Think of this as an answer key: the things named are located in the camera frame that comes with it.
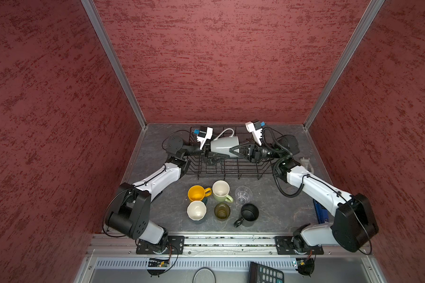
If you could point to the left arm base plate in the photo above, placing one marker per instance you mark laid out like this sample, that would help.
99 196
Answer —
171 244

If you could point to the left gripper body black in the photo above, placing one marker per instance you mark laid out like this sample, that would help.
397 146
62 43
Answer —
193 150

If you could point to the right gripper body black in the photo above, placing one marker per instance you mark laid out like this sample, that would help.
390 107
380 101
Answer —
258 152

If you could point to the black calculator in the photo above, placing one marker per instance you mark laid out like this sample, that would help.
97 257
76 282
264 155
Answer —
264 274

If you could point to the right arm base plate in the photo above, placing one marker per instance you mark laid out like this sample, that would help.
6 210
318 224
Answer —
287 245

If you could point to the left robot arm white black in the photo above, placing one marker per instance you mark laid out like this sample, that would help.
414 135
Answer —
128 212

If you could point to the blue stapler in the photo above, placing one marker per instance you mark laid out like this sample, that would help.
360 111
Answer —
321 213

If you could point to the round grey disc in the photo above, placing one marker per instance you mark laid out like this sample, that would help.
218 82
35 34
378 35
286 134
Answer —
204 275

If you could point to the black mug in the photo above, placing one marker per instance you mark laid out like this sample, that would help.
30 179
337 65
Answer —
249 214

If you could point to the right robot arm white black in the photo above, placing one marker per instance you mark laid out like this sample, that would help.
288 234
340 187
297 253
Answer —
354 222

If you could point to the yellow mug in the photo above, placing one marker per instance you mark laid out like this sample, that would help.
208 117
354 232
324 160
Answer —
198 193

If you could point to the white cup dark green base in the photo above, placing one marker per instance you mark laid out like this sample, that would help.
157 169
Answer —
196 210

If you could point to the white ceramic mug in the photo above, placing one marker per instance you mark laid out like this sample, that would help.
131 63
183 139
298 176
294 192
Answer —
222 144

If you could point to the black wire dish rack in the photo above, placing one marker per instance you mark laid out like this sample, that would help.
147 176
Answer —
229 167

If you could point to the olive green glass cup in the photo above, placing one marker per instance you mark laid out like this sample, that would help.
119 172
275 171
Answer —
222 211

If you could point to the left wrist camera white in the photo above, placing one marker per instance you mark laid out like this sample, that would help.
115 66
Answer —
203 134

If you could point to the clear glass tumbler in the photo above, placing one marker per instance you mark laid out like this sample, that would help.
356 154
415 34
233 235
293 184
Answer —
243 195

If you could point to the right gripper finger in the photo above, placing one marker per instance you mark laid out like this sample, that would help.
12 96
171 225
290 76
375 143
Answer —
243 146
242 155

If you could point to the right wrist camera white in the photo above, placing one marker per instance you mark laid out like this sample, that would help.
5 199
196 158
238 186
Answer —
255 128

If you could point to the white plastic tape dispenser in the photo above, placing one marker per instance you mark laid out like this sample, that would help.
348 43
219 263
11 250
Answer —
305 162

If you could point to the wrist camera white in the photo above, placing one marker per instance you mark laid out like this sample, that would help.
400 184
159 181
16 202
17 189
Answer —
203 134
255 128

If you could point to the cream mug green handle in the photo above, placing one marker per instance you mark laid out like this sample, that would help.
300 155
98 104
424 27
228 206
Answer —
221 191

